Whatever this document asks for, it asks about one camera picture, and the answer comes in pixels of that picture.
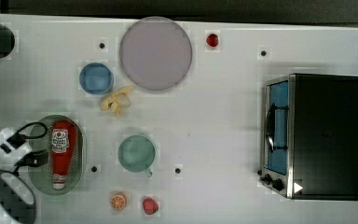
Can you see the red strawberry toy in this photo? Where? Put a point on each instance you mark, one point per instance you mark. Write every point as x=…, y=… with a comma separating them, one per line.
x=150, y=206

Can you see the green mug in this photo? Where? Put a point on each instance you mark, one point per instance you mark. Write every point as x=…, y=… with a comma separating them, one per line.
x=136, y=154

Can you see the orange slice toy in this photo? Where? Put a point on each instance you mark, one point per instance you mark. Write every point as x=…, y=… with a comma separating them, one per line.
x=118, y=201

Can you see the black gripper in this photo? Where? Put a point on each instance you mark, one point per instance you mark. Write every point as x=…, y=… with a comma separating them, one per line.
x=34, y=159

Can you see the peeled banana toy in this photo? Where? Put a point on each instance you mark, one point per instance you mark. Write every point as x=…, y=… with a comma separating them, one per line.
x=117, y=101

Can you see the green oval strainer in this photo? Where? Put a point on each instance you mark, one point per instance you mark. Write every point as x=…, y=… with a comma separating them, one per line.
x=41, y=177

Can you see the black toaster oven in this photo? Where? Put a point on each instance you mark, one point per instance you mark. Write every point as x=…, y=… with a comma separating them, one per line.
x=310, y=137

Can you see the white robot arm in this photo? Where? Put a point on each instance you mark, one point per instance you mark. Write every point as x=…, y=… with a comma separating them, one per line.
x=17, y=200

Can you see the small blue bowl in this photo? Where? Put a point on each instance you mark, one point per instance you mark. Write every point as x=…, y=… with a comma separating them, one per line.
x=96, y=78

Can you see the red felt ketchup bottle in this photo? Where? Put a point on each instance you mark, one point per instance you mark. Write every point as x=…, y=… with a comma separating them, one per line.
x=63, y=141

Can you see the round lilac plate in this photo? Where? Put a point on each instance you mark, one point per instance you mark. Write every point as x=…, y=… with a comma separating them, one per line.
x=155, y=53

